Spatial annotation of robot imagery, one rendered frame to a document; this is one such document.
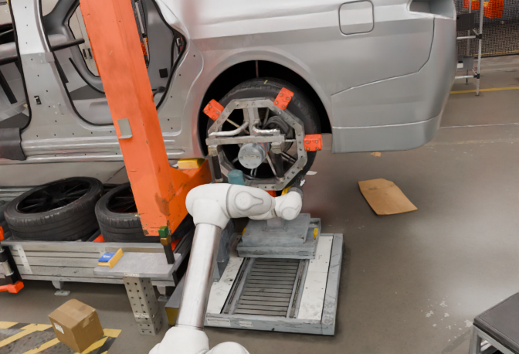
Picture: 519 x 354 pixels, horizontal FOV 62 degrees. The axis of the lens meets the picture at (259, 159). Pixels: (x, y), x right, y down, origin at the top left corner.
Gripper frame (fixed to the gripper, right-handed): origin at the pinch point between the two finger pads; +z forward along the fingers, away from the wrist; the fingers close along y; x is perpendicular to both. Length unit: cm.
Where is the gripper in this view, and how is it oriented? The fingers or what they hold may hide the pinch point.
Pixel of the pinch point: (300, 177)
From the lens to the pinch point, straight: 250.4
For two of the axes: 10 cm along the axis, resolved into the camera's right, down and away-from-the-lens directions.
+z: 2.3, -4.0, 8.9
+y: 5.8, -6.7, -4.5
